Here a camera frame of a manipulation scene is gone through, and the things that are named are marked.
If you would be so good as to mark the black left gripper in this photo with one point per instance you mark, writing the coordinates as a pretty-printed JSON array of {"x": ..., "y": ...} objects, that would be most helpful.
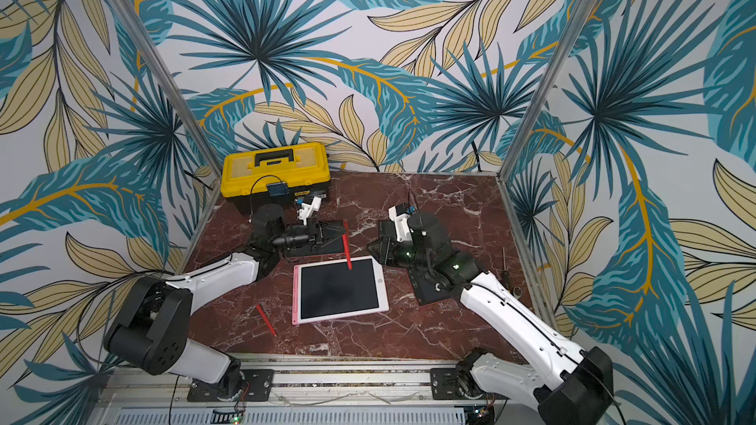
[{"x": 312, "y": 231}]

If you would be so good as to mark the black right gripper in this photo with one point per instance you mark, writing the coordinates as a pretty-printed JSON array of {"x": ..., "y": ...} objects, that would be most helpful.
[{"x": 391, "y": 242}]

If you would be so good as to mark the red stylus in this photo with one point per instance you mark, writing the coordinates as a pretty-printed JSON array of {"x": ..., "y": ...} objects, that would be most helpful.
[{"x": 346, "y": 244}]

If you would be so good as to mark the red stylus angled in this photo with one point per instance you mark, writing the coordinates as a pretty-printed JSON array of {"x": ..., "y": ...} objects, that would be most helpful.
[{"x": 266, "y": 320}]

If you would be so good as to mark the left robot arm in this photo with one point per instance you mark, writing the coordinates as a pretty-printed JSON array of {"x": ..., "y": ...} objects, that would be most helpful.
[{"x": 151, "y": 329}]

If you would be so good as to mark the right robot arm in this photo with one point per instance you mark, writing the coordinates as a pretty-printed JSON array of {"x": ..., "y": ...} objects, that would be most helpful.
[{"x": 563, "y": 382}]

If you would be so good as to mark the red tablet centre back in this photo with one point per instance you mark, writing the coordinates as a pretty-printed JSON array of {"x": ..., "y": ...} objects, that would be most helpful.
[{"x": 304, "y": 251}]

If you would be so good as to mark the red tablet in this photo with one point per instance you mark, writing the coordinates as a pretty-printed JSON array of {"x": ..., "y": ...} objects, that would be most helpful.
[
  {"x": 432, "y": 285},
  {"x": 304, "y": 251}
]

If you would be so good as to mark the red tablet right front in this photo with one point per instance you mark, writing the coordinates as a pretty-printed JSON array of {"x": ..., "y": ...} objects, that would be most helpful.
[{"x": 432, "y": 285}]

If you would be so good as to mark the large pink writing tablet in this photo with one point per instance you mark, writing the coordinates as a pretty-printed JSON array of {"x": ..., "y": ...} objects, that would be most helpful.
[{"x": 336, "y": 290}]

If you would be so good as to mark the yellow black toolbox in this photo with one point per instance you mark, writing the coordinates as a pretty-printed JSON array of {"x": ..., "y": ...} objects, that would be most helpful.
[{"x": 284, "y": 176}]

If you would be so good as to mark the black yellow screwdriver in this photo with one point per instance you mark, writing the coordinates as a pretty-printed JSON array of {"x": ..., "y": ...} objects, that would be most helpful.
[{"x": 505, "y": 273}]

